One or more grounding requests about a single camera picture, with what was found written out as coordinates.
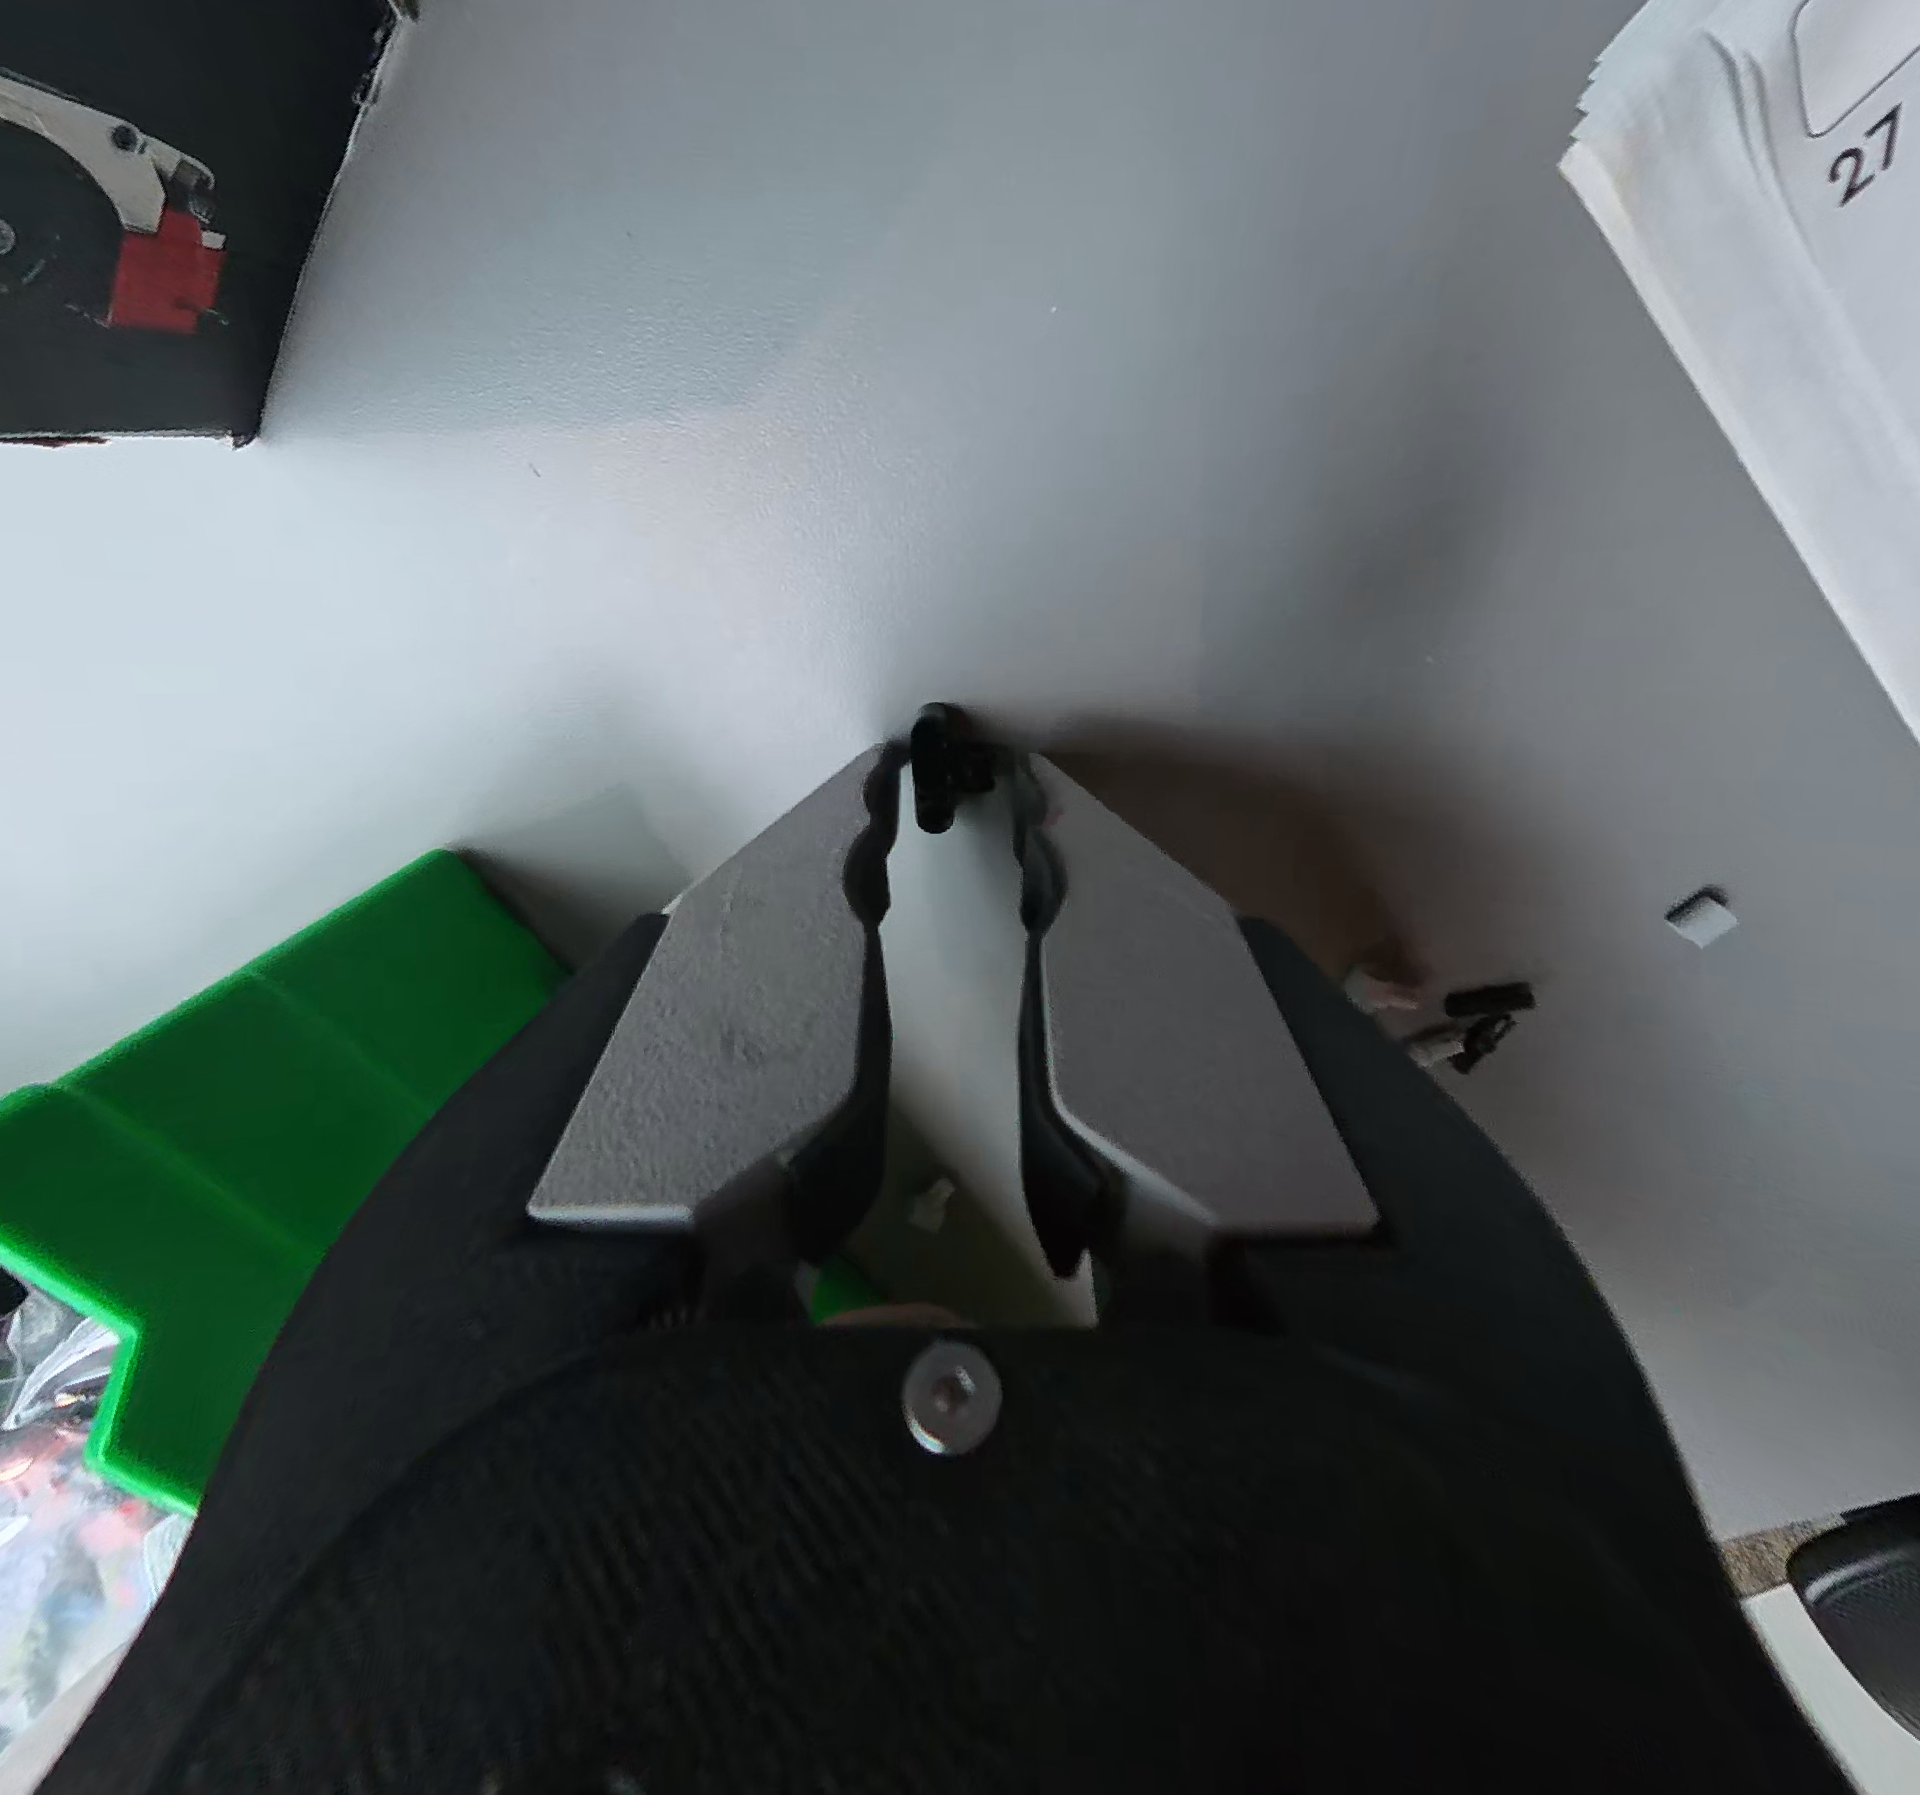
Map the black lego set box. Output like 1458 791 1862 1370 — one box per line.
0 0 516 451

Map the black textured object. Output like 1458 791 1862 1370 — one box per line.
1785 1503 1920 1719

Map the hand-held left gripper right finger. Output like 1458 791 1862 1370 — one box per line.
1016 750 1382 1282

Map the black lego connector pin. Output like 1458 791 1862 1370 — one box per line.
906 701 997 837

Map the green plastic bin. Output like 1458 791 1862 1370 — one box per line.
0 849 576 1514

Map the lego instruction booklet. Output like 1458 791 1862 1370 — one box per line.
1556 0 1920 750

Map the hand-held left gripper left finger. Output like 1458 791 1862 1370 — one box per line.
527 746 917 1263

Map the clear bag of lego parts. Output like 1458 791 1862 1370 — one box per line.
0 1269 199 1795

